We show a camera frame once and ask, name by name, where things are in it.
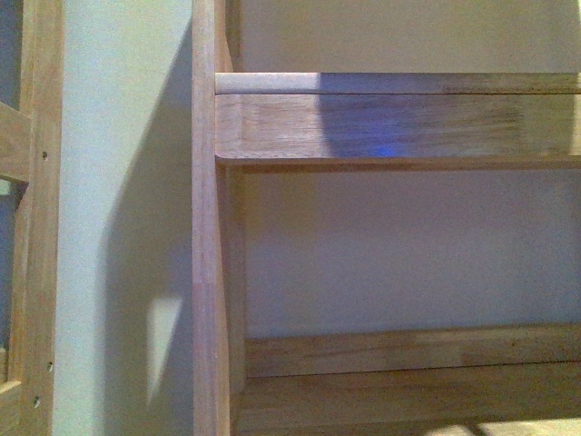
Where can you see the wooden shelf unit right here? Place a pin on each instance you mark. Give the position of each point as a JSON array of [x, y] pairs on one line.
[[260, 122]]

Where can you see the wooden shelf unit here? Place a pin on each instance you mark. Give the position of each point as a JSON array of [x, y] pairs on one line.
[[31, 136], [260, 122]]

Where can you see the wooden shelf unit left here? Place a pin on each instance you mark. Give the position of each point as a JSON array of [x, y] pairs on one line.
[[31, 136]]

